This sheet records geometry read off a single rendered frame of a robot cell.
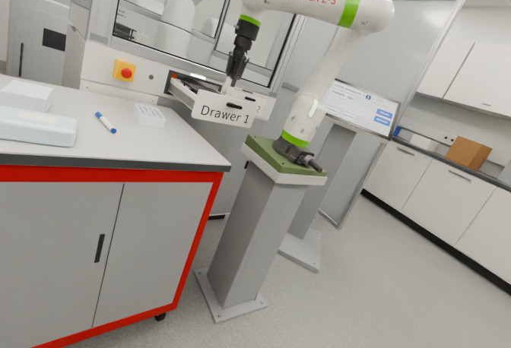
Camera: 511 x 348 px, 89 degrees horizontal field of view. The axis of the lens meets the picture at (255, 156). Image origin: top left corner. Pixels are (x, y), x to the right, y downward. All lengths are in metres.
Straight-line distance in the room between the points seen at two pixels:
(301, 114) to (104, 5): 0.83
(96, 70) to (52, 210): 0.65
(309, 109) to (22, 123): 0.82
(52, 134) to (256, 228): 0.76
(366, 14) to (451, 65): 3.22
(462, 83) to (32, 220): 4.06
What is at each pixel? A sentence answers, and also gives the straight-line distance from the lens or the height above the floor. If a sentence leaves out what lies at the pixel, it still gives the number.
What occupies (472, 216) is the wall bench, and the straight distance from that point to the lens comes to 3.51.
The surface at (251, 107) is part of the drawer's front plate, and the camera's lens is 1.14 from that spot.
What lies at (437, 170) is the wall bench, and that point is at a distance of 3.59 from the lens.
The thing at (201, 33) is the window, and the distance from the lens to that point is 1.36.
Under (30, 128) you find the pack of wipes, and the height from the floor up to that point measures 0.79.
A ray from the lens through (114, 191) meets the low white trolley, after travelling 0.77.
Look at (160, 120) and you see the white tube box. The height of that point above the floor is 0.79.
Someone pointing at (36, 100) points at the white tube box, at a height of 0.80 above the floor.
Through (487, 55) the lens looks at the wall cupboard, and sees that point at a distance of 4.14.
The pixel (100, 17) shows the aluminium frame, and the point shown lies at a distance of 1.23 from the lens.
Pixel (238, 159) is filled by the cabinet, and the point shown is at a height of 0.51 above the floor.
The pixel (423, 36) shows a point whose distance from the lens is 2.56.
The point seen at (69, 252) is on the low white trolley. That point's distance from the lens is 0.87.
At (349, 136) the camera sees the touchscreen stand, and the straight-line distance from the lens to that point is 1.83.
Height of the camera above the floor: 1.06
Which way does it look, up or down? 17 degrees down
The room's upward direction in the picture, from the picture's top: 21 degrees clockwise
